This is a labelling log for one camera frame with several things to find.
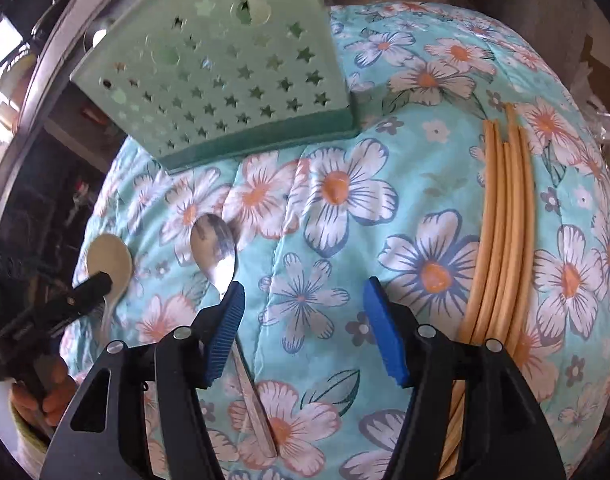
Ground wooden chopstick three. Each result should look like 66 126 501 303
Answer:
472 142 511 344

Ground person left hand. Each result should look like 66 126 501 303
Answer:
9 358 78 428

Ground wooden chopstick five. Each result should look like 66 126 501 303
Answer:
506 127 535 356

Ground wooden chopstick four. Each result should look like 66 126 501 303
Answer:
486 104 525 342

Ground small metal spoon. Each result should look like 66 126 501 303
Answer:
189 212 279 461

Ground floral quilted cloth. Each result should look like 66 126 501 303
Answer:
85 2 610 479

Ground wooden chopstick one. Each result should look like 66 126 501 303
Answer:
439 120 497 478

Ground green plastic utensil caddy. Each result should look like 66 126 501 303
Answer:
71 0 357 172

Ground white plastic ladle spoon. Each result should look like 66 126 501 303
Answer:
84 232 135 346

